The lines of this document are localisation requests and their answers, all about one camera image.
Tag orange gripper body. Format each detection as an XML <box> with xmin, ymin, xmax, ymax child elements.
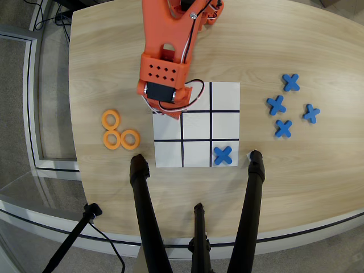
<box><xmin>161</xmin><ymin>86</ymin><xmax>195</xmax><ymax>121</ymax></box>

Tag cardboard box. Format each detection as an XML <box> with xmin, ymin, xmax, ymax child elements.
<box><xmin>317</xmin><ymin>0</ymin><xmax>345</xmax><ymax>9</ymax></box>

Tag white tic-tac-toe grid sheet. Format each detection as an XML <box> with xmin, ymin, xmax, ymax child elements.
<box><xmin>152</xmin><ymin>81</ymin><xmax>241</xmax><ymax>168</ymax></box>

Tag blue foam cross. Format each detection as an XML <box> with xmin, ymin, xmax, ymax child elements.
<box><xmin>274</xmin><ymin>119</ymin><xmax>293</xmax><ymax>138</ymax></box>
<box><xmin>266</xmin><ymin>95</ymin><xmax>287</xmax><ymax>117</ymax></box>
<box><xmin>301</xmin><ymin>104</ymin><xmax>321</xmax><ymax>125</ymax></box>
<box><xmin>282</xmin><ymin>73</ymin><xmax>301</xmax><ymax>93</ymax></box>
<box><xmin>213</xmin><ymin>146</ymin><xmax>234</xmax><ymax>166</ymax></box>

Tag black tripod leg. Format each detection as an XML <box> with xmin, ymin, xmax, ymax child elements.
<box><xmin>187</xmin><ymin>202</ymin><xmax>213</xmax><ymax>273</ymax></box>
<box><xmin>129</xmin><ymin>154</ymin><xmax>173</xmax><ymax>273</ymax></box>
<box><xmin>226</xmin><ymin>150</ymin><xmax>266</xmax><ymax>273</ymax></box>

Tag thin black stand pole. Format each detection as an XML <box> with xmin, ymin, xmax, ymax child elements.
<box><xmin>42</xmin><ymin>202</ymin><xmax>104</xmax><ymax>273</ymax></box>

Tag orange foam ring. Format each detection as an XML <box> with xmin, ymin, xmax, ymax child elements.
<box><xmin>120</xmin><ymin>129</ymin><xmax>141</xmax><ymax>151</ymax></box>
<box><xmin>101</xmin><ymin>110</ymin><xmax>121</xmax><ymax>131</ymax></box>
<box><xmin>102</xmin><ymin>130</ymin><xmax>122</xmax><ymax>150</ymax></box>

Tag black floor cables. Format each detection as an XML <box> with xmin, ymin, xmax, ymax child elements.
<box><xmin>32</xmin><ymin>0</ymin><xmax>71</xmax><ymax>43</ymax></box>

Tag grey metal partition frame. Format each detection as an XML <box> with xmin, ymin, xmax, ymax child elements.
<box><xmin>0</xmin><ymin>24</ymin><xmax>81</xmax><ymax>173</ymax></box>

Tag black cable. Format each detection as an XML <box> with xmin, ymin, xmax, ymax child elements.
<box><xmin>87</xmin><ymin>221</ymin><xmax>126</xmax><ymax>273</ymax></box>

